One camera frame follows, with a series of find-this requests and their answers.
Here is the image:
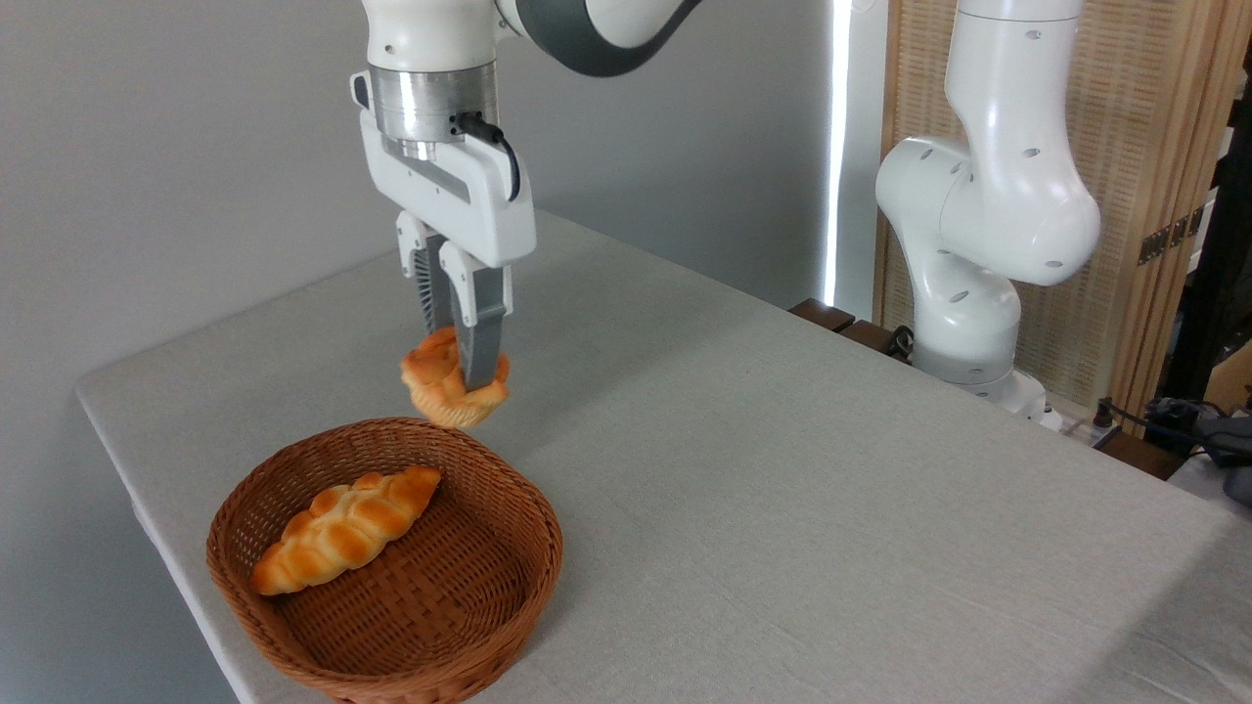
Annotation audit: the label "long braided bread loaf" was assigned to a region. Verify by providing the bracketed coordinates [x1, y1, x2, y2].
[250, 465, 443, 596]

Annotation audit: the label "brown wicker basket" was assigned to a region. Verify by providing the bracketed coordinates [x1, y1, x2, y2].
[206, 418, 564, 704]

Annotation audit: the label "black device with cables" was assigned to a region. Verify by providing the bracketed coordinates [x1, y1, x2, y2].
[1095, 394, 1252, 506]

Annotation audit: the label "dark metal screen hinge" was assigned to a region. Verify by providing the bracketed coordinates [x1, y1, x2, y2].
[1138, 207, 1204, 267]

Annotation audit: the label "flower-shaped muffin bread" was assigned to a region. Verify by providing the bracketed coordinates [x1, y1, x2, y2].
[400, 326, 512, 429]

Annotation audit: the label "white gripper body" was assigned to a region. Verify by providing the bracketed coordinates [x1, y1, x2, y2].
[350, 70, 537, 269]

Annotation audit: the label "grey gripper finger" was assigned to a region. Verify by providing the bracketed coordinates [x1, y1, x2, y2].
[439, 240, 513, 392]
[396, 210, 456, 338]

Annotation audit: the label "black upright stand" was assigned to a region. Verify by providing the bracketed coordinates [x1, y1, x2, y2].
[1164, 59, 1252, 402]

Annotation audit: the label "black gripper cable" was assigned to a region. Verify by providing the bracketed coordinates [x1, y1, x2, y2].
[452, 110, 522, 202]

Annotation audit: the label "grey linen tablecloth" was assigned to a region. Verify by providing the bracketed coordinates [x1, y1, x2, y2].
[76, 205, 1252, 704]

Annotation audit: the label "dark brown wooden slats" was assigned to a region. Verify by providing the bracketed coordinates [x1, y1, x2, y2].
[788, 298, 913, 365]

